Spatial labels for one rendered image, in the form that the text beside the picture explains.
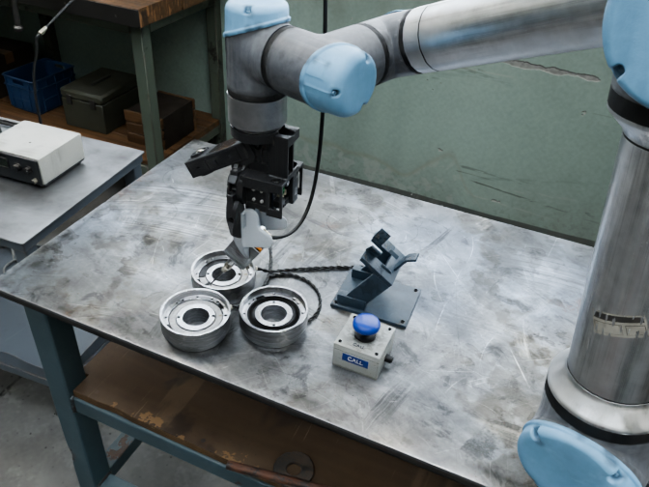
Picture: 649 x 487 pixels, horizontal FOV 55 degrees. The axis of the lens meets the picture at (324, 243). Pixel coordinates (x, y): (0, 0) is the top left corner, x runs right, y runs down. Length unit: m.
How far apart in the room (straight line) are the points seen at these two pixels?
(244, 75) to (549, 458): 0.52
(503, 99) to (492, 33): 1.74
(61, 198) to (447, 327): 0.96
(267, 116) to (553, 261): 0.66
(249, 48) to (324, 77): 0.11
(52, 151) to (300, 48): 1.01
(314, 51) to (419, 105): 1.84
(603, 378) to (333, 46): 0.41
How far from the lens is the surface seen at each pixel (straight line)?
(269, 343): 0.94
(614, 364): 0.60
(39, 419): 2.00
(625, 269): 0.55
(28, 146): 1.65
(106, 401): 1.25
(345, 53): 0.67
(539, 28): 0.66
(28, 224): 1.51
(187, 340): 0.93
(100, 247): 1.18
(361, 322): 0.89
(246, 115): 0.78
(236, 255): 0.94
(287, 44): 0.71
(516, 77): 2.39
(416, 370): 0.94
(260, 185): 0.82
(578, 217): 2.59
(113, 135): 2.82
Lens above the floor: 1.49
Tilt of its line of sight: 36 degrees down
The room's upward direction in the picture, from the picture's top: 4 degrees clockwise
